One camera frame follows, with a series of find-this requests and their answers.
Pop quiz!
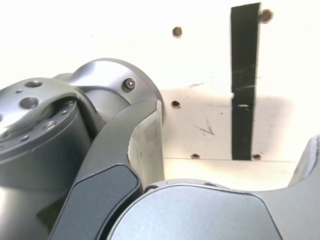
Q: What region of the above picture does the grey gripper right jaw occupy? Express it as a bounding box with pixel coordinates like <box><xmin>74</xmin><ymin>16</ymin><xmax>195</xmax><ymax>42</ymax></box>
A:
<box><xmin>107</xmin><ymin>133</ymin><xmax>320</xmax><ymax>240</ymax></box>

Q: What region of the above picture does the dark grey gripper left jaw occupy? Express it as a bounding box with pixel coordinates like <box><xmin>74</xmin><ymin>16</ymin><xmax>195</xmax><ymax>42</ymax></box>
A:
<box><xmin>48</xmin><ymin>99</ymin><xmax>166</xmax><ymax>240</ymax></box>

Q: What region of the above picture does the black tape strip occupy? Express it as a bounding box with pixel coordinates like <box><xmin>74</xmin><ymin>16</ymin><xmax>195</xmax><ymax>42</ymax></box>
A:
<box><xmin>230</xmin><ymin>2</ymin><xmax>262</xmax><ymax>161</ymax></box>

